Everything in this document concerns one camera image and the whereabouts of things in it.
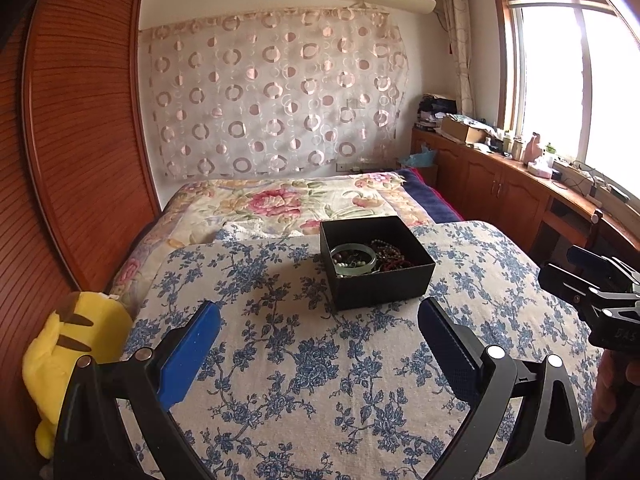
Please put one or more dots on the blue floral bed sheet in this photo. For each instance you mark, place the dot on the blue floral bed sheet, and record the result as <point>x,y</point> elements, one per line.
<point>300,385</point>

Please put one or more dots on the pink floral quilt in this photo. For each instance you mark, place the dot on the pink floral quilt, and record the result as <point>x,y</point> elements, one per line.
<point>260,200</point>

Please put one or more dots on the teal plastic bag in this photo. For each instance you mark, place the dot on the teal plastic bag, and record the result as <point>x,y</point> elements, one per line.
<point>417,158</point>

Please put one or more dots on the yellow plush toy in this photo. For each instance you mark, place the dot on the yellow plush toy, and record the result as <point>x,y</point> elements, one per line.
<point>75,345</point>

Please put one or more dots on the wooden framed window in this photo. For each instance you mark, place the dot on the wooden framed window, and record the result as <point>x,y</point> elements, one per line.
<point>565,75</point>

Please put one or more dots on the black jewelry box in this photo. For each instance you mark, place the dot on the black jewelry box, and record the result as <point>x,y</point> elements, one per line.
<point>385,285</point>

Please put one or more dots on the white tissue box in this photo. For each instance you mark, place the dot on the white tissue box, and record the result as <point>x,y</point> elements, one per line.
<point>542,170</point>

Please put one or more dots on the circle-patterned sheer wall cloth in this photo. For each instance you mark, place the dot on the circle-patterned sheer wall cloth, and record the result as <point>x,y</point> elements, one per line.
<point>275,95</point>

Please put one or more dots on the long wooden cabinet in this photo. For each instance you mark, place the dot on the long wooden cabinet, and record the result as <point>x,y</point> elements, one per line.
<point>490,185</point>

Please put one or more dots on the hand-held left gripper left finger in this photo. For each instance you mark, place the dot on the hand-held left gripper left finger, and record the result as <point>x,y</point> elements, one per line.
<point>190,345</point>

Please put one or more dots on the cardboard box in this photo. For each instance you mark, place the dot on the cardboard box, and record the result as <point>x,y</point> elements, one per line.
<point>465,130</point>

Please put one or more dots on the dark purple blanket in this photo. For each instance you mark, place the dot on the dark purple blanket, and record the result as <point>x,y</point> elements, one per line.
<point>430,200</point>

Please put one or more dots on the pale green jade bangle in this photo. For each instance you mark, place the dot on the pale green jade bangle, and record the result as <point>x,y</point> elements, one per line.
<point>352,265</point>

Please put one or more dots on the person's right hand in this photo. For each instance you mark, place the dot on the person's right hand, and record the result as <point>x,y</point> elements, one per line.
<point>606,385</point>

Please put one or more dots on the pink bottle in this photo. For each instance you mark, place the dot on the pink bottle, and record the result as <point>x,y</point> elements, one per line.
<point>533,149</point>

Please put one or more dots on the pile of folded clothes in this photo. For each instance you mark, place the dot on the pile of folded clothes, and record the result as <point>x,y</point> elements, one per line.
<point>435,110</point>

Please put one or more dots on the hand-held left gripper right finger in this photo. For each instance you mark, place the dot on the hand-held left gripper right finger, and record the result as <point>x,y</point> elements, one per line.
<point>450,347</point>

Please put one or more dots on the patterned window curtain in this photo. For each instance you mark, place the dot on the patterned window curtain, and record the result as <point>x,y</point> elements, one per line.
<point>460,45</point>

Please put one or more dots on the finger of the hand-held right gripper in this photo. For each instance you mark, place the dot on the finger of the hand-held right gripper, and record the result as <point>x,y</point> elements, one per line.
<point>565,280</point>
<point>585,255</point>

